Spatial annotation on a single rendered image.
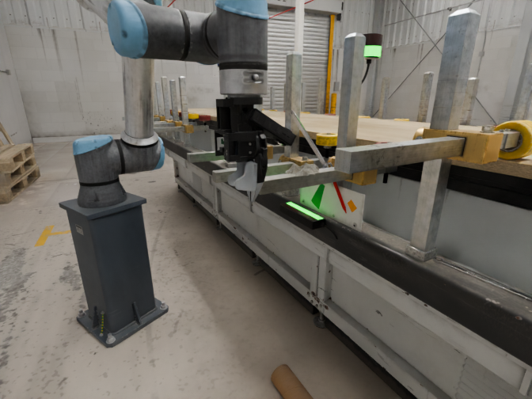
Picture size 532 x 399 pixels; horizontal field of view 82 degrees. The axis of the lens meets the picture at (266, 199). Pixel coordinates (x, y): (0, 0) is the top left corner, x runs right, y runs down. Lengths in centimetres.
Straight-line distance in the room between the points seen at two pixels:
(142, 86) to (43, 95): 757
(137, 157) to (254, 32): 94
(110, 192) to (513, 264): 134
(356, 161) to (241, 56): 28
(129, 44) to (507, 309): 77
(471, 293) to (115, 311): 134
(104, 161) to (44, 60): 749
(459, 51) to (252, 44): 35
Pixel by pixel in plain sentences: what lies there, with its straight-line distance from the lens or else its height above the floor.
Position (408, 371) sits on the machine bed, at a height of 17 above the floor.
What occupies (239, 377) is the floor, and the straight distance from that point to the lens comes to 137.
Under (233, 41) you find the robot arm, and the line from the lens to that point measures 58.
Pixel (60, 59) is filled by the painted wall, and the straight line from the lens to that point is 876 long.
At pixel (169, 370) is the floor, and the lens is 143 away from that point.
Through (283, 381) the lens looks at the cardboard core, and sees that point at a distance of 126.
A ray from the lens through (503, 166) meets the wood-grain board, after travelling 82.
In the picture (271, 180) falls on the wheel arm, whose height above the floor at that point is 86.
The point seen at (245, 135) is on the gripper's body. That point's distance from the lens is 58.
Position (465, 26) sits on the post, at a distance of 66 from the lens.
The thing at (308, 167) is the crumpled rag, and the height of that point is 87.
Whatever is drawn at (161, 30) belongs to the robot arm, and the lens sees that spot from 64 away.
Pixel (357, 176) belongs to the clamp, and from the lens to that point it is 79.
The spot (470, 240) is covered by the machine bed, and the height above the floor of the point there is 69.
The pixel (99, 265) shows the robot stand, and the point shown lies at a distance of 145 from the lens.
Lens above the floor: 103
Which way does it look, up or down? 19 degrees down
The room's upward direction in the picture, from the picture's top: straight up
